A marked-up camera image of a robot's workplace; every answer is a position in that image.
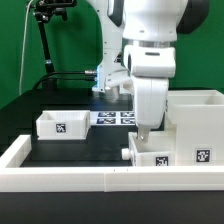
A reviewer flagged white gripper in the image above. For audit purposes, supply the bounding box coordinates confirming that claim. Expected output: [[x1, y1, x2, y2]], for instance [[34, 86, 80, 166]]
[[132, 76, 169, 142]]

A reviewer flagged white front drawer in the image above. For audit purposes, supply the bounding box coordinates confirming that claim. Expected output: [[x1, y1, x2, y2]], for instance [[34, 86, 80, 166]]
[[121, 131, 175, 167]]

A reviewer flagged white drawer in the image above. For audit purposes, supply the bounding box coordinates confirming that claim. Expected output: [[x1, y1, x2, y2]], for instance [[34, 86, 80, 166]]
[[121, 131, 175, 167], [36, 110, 91, 140]]

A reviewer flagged white drawer cabinet box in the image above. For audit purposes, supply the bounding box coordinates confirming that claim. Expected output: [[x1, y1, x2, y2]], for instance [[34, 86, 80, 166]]
[[165, 90, 224, 166]]

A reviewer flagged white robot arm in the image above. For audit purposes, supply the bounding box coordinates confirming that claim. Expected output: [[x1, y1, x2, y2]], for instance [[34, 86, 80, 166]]
[[86, 0, 210, 141]]

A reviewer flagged marker tag sheet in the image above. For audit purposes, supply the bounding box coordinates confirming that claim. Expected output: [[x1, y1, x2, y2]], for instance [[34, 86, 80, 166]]
[[90, 111, 135, 126]]

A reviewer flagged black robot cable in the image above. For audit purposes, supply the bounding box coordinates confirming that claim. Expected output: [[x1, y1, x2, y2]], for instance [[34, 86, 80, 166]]
[[32, 69, 99, 90]]

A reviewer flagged white fence frame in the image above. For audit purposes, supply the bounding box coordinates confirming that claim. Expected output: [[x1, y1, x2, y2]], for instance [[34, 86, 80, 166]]
[[0, 135, 224, 192]]

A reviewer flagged white cable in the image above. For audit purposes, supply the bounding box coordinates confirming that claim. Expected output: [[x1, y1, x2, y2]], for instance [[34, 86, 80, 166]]
[[18, 0, 36, 97]]

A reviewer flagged black camera stand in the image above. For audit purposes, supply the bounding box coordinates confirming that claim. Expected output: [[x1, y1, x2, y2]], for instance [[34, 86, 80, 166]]
[[30, 0, 77, 91]]

